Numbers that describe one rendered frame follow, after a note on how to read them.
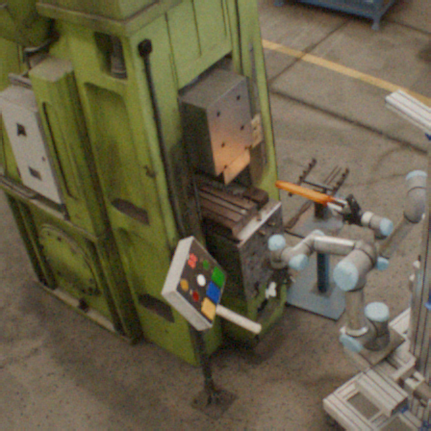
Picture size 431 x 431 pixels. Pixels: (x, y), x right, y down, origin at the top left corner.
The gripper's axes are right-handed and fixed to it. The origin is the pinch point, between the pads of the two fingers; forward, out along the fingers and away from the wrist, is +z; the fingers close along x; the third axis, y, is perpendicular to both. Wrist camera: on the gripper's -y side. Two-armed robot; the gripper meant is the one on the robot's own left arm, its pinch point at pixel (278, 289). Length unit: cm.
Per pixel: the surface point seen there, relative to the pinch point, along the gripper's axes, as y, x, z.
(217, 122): -44, 7, -71
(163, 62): -54, -10, -109
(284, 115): -206, 163, 93
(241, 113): -49, 24, -65
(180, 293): -10, -46, -23
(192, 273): -18.8, -33.3, -20.6
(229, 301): -51, 0, 54
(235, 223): -46.2, 8.9, -4.7
